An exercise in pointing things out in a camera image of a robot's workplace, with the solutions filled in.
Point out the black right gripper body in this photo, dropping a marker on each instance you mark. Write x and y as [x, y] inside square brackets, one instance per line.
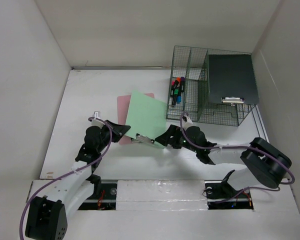
[179, 140]

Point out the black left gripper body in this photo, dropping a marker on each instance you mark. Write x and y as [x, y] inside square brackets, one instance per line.
[106, 135]

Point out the green clipboard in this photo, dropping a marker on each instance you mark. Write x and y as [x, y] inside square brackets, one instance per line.
[147, 119]

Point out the green capped black highlighter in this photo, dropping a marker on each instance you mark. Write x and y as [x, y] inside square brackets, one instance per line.
[175, 97]

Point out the orange capped black highlighter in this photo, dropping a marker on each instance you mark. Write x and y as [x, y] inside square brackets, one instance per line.
[177, 81]

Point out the purple capped black highlighter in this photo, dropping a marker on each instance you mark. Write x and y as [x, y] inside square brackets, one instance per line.
[182, 84]

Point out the black clipboard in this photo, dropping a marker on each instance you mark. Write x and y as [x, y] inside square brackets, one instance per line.
[231, 79]

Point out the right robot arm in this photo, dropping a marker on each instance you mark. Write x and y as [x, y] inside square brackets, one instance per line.
[264, 166]

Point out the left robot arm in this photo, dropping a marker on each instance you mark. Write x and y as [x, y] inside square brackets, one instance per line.
[45, 215]

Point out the pink clipboard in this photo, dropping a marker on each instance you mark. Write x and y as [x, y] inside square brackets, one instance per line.
[123, 103]

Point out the pink capped black highlighter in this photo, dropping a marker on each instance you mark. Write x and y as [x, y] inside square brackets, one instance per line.
[172, 88]

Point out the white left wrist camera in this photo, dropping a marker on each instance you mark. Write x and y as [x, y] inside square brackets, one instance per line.
[95, 119]

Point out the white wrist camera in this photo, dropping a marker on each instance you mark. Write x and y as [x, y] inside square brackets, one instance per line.
[95, 119]
[186, 120]

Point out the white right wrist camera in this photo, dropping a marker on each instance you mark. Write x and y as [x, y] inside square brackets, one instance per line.
[186, 120]

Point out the black mounting rail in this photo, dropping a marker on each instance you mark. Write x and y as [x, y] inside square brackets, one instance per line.
[160, 195]

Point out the green wire mesh organizer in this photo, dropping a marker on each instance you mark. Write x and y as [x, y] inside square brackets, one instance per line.
[192, 63]

